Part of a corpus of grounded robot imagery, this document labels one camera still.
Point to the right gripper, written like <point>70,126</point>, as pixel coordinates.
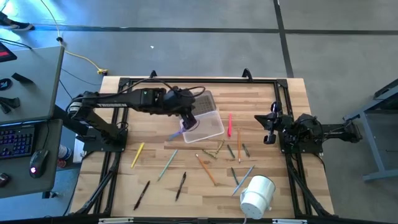
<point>276,124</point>

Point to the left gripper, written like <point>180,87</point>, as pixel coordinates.
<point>177,99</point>

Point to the clear box with grey lid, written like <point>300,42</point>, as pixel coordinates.
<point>203,119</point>

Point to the purple scissors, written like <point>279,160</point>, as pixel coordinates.
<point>178,133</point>

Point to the dark green crayon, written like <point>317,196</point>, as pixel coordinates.
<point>234,176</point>
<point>246,150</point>
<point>230,151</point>

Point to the orange pencil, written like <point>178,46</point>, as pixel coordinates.
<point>206,169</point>
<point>238,146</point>

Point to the pink highlighter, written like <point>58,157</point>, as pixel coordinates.
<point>229,124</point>

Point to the olive crayon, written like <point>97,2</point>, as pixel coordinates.
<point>209,154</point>
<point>219,147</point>

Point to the teal pencil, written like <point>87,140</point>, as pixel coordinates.
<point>167,165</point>

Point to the grey-blue pencil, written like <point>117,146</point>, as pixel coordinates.
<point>243,180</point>

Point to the black pen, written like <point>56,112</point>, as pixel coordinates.
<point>141,195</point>
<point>180,186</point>

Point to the white cylindrical cup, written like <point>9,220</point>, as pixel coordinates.
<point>257,196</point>

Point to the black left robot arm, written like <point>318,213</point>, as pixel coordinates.
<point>109,101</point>

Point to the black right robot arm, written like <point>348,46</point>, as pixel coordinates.
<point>311,127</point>

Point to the white paper box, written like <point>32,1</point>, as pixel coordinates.
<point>77,152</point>

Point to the blue-grey metal stand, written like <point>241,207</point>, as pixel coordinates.
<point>381,175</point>

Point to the white blue red bottle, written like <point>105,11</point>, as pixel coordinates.
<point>64,153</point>

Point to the black computer mouse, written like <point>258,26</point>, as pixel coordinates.
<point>38,161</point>

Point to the black desk foot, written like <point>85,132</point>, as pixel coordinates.
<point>49,194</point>

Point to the backlit black keyboard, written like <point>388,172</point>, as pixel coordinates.
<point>15,141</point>

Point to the dark grey desk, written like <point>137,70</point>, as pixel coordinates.
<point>18,174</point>

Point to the round black badge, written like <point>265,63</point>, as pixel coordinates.
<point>4,84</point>

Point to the black device with red stripe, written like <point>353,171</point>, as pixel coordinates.
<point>6,53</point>

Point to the person's shoe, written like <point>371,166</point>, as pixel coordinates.
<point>18,25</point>

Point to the small black device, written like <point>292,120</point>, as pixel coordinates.
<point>3,180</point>

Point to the black aluminium frame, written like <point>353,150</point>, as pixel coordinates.
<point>217,80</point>

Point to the black frame clamp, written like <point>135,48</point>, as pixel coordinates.
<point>247,74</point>
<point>152,74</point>

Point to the white mount bracket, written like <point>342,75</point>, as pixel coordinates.
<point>115,221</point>
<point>289,221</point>

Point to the black bracket piece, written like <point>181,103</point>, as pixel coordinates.
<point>11,102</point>

